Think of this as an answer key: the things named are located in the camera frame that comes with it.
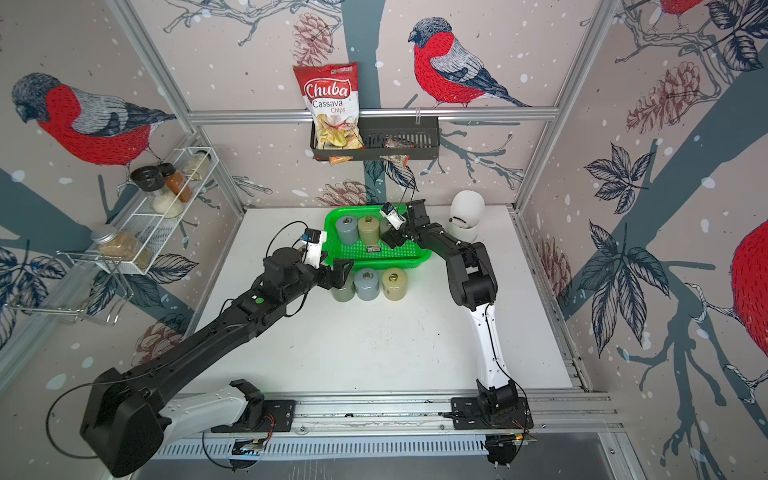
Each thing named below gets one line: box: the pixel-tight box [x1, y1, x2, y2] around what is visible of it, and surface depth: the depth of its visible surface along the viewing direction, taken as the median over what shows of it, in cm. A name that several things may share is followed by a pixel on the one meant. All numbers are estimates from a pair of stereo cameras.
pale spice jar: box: [183, 150, 211, 181], surface depth 87 cm
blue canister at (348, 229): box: [336, 215, 359, 245], surface depth 106 cm
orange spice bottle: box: [158, 162, 193, 203], surface depth 78 cm
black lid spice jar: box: [130, 166, 184, 218], surface depth 73 cm
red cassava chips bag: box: [293, 62, 365, 165], surface depth 85 cm
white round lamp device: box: [447, 190, 485, 243], surface depth 106 cm
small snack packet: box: [379, 138, 416, 168], surface depth 92 cm
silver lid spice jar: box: [90, 224, 141, 258], surface depth 62 cm
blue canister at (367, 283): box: [353, 267, 380, 301], surface depth 92 cm
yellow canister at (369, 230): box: [358, 215, 380, 246], surface depth 107 cm
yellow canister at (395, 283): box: [382, 267, 408, 301], surface depth 92 cm
